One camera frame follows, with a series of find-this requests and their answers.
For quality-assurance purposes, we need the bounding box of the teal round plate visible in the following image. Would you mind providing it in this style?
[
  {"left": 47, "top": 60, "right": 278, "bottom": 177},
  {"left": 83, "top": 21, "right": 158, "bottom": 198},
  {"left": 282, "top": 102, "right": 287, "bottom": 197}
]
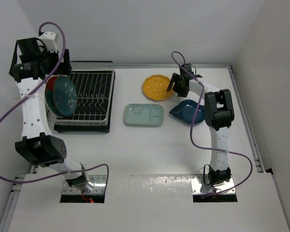
[{"left": 53, "top": 76, "right": 78, "bottom": 117}]

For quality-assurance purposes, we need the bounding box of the red blue floral plate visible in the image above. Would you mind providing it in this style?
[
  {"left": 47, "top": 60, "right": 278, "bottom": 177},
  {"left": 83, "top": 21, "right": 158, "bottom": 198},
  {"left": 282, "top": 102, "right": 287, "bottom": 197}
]
[{"left": 44, "top": 75, "right": 66, "bottom": 117}]

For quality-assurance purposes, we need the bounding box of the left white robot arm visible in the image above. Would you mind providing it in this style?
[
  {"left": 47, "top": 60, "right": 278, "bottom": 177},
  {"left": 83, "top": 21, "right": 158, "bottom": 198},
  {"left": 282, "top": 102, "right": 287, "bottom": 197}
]
[{"left": 9, "top": 35, "right": 94, "bottom": 193}]

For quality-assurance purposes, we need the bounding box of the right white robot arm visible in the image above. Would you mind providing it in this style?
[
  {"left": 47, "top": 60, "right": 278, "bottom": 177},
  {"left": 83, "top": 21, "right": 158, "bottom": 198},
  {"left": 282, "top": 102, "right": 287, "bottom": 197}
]
[{"left": 167, "top": 64, "right": 234, "bottom": 187}]

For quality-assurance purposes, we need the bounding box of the dark blue leaf dish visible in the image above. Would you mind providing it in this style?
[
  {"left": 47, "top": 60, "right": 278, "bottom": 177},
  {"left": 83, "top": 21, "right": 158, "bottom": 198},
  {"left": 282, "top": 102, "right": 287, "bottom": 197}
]
[{"left": 169, "top": 100, "right": 204, "bottom": 125}]

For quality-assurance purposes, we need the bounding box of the yellow dotted plate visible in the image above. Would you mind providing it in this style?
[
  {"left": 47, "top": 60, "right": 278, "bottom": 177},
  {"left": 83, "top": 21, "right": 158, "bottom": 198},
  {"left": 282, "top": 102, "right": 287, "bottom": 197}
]
[{"left": 142, "top": 74, "right": 174, "bottom": 101}]

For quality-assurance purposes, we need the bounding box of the black drip tray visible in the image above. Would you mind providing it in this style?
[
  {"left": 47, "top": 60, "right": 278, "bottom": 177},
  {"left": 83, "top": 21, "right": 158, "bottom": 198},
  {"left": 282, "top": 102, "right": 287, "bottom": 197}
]
[{"left": 51, "top": 60, "right": 115, "bottom": 133}]

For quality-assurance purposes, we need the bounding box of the light green divided tray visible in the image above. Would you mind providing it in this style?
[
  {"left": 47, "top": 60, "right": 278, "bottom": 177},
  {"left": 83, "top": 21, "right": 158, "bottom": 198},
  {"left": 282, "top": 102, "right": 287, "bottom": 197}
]
[{"left": 124, "top": 103, "right": 164, "bottom": 127}]

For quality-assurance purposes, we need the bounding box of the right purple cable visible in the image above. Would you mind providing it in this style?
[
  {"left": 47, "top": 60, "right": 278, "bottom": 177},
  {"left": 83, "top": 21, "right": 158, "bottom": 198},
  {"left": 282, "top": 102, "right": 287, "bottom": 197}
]
[{"left": 171, "top": 50, "right": 254, "bottom": 197}]

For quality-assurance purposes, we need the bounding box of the wire dish rack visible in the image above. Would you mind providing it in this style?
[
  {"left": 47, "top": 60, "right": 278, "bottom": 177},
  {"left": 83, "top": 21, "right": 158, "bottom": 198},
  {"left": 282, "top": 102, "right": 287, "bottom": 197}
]
[{"left": 47, "top": 70, "right": 115, "bottom": 127}]

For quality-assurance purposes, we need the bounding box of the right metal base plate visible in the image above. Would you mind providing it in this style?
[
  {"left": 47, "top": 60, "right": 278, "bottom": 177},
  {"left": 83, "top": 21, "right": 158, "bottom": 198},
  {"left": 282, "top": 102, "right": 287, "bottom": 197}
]
[{"left": 190, "top": 174, "right": 236, "bottom": 195}]

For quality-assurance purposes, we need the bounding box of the metal base plate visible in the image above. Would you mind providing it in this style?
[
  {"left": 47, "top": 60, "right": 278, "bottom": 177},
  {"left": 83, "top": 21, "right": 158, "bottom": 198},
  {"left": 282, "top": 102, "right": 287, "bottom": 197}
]
[
  {"left": 61, "top": 175, "right": 106, "bottom": 195},
  {"left": 190, "top": 174, "right": 236, "bottom": 195}
]

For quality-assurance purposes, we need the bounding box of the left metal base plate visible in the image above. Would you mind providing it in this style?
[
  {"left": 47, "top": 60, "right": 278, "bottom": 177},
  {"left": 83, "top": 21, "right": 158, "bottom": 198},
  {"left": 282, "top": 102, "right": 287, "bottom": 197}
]
[{"left": 61, "top": 175, "right": 106, "bottom": 195}]

